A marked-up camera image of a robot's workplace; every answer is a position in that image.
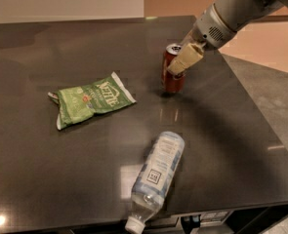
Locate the red coke can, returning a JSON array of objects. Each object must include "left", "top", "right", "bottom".
[{"left": 161, "top": 43, "right": 185, "bottom": 94}]

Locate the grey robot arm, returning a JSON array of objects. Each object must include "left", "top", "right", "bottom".
[{"left": 167, "top": 0, "right": 288, "bottom": 75}]

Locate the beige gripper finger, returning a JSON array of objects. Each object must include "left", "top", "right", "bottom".
[
  {"left": 181, "top": 28, "right": 197, "bottom": 46},
  {"left": 167, "top": 43, "right": 204, "bottom": 76}
]

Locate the green jalapeno chip bag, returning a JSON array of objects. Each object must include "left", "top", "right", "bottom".
[{"left": 48, "top": 72, "right": 136, "bottom": 131}]

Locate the clear plastic water bottle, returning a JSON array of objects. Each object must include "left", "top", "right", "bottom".
[{"left": 125, "top": 132, "right": 185, "bottom": 234}]

